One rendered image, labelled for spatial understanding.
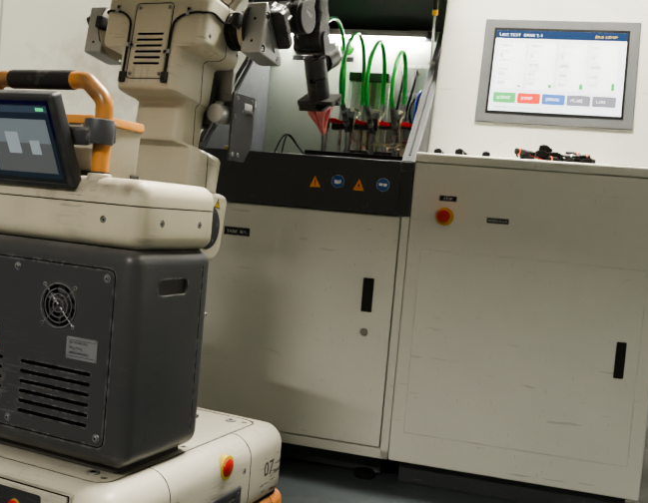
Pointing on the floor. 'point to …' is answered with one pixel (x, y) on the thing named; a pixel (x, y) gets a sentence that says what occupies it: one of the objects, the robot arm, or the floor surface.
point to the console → (529, 288)
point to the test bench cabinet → (291, 442)
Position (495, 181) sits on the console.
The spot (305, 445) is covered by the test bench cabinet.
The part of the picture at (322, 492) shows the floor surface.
